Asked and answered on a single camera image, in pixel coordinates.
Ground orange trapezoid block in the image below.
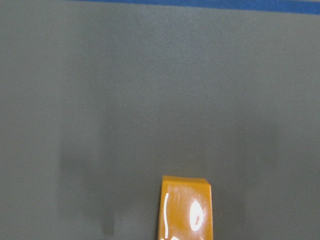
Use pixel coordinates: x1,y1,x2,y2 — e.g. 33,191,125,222
157,175,214,240

